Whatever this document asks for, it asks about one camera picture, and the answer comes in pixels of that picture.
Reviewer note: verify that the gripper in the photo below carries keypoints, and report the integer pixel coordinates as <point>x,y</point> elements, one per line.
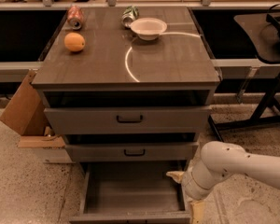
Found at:
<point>188,184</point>

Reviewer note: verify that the grey bottom drawer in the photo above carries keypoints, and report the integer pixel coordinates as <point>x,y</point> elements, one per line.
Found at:
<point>132,192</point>

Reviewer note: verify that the grey drawer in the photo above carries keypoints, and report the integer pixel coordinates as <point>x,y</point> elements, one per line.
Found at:
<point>132,192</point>
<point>183,151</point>
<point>115,120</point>

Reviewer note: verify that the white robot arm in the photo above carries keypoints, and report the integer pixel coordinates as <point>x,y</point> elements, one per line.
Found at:
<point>219,161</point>

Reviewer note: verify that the grey middle drawer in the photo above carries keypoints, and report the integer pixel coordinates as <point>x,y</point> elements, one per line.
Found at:
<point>183,151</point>

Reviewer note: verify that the grey top drawer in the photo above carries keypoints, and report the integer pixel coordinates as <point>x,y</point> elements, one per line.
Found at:
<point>115,120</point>

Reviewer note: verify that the grey drawer cabinet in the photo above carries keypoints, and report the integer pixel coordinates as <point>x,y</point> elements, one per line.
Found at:
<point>118,69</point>

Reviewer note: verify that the white bowl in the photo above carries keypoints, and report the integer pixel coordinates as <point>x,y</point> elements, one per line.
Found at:
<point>148,28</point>

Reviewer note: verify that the cardboard box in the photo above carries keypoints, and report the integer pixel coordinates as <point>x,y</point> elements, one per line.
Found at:
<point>24,115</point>

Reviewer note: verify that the green soda can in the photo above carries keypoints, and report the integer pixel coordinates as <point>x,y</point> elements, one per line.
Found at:
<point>130,14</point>

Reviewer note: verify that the orange fruit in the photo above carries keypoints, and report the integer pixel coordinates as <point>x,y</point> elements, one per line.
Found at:
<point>74,42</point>

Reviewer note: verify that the red soda can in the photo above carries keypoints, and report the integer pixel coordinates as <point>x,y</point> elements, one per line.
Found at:
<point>75,17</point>

